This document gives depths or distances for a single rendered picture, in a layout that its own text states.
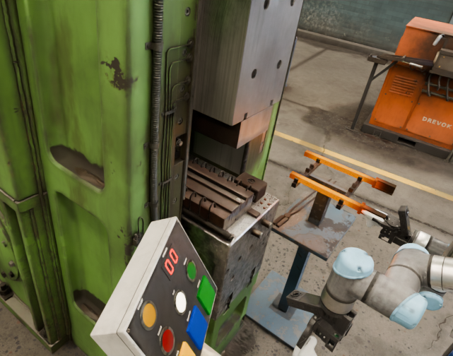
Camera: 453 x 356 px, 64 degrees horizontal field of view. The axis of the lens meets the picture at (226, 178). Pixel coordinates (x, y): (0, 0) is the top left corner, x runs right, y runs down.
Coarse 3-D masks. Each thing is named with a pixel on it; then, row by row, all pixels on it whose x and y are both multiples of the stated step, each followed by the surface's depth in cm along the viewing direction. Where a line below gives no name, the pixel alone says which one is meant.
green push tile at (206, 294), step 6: (204, 276) 99; (204, 282) 98; (204, 288) 97; (210, 288) 100; (198, 294) 94; (204, 294) 96; (210, 294) 99; (204, 300) 96; (210, 300) 98; (204, 306) 95; (210, 306) 98; (210, 312) 97
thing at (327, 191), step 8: (296, 176) 159; (304, 184) 159; (312, 184) 156; (320, 184) 156; (320, 192) 155; (328, 192) 153; (336, 192) 153; (336, 200) 152; (344, 200) 150; (352, 200) 150; (360, 208) 146; (368, 208) 146; (384, 216) 143
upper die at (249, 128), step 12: (192, 120) 118; (204, 120) 116; (216, 120) 113; (252, 120) 113; (264, 120) 121; (204, 132) 118; (216, 132) 115; (228, 132) 112; (240, 132) 110; (252, 132) 117; (228, 144) 114; (240, 144) 114
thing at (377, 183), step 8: (312, 152) 180; (328, 160) 175; (336, 168) 173; (344, 168) 171; (352, 176) 170; (360, 176) 167; (368, 176) 168; (376, 184) 166; (384, 184) 163; (392, 184) 162; (384, 192) 164; (392, 192) 163
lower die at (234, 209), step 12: (192, 168) 150; (204, 168) 152; (192, 180) 144; (216, 180) 145; (228, 180) 147; (204, 192) 139; (216, 192) 140; (240, 192) 142; (252, 192) 143; (192, 204) 136; (204, 204) 134; (216, 204) 135; (228, 204) 135; (240, 204) 136; (204, 216) 135; (216, 216) 131; (228, 216) 131; (240, 216) 141
